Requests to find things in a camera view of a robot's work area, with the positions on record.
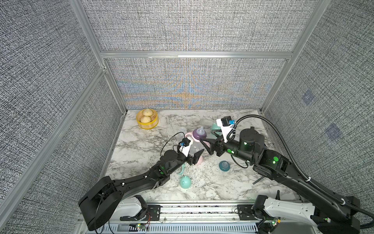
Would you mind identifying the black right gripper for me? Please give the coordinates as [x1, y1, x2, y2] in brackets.
[203, 129, 258, 168]

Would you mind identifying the pink bottle cap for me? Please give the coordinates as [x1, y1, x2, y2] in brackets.
[195, 156, 204, 166]

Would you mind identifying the clear bottle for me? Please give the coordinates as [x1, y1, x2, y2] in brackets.
[189, 141, 205, 156]
[178, 127, 187, 135]

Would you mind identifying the purple nipple collar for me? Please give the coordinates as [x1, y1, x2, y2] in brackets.
[192, 127, 207, 142]

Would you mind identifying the mint cap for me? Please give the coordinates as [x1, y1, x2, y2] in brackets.
[180, 175, 192, 189]
[210, 123, 222, 134]

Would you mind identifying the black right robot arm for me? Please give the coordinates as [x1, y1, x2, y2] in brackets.
[200, 127, 360, 234]

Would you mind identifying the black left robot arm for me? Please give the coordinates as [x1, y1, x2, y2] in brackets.
[78, 149, 204, 231]

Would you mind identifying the teal nipple collar upper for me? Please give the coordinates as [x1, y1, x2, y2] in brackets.
[219, 160, 230, 172]

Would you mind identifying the yellow bamboo steamer basket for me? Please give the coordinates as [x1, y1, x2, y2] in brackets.
[136, 108, 159, 130]

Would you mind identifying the lower steamed bun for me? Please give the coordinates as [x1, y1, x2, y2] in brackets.
[140, 116, 152, 123]

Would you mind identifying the steamed bun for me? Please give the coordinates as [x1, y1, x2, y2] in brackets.
[140, 116, 152, 123]
[142, 108, 153, 117]

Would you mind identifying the upper steamed bun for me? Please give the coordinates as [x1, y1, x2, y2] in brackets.
[142, 108, 153, 117]

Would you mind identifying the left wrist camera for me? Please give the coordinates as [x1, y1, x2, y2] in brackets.
[178, 136, 193, 158]

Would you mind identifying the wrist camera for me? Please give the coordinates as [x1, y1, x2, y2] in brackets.
[216, 116, 236, 143]
[178, 136, 193, 158]

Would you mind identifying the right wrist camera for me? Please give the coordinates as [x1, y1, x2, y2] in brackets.
[216, 116, 236, 143]

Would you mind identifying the left camera black cable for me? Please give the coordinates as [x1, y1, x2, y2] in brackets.
[160, 131, 186, 157]

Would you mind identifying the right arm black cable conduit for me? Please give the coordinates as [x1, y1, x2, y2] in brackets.
[227, 114, 374, 229]

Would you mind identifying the aluminium front rail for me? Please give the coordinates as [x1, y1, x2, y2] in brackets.
[74, 201, 320, 234]

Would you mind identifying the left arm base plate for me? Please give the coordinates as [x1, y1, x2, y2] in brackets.
[119, 205, 161, 222]

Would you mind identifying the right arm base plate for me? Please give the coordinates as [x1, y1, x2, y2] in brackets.
[234, 204, 280, 227]

